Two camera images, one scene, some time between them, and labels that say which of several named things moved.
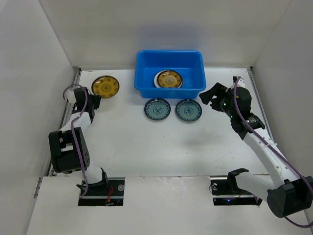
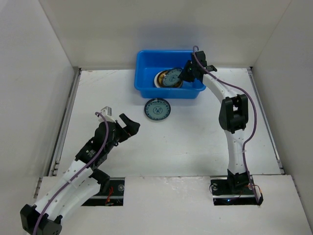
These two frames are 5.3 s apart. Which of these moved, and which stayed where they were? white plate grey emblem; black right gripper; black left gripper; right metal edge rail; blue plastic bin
Moved: black left gripper; black right gripper
Stayed: right metal edge rail; blue plastic bin; white plate grey emblem
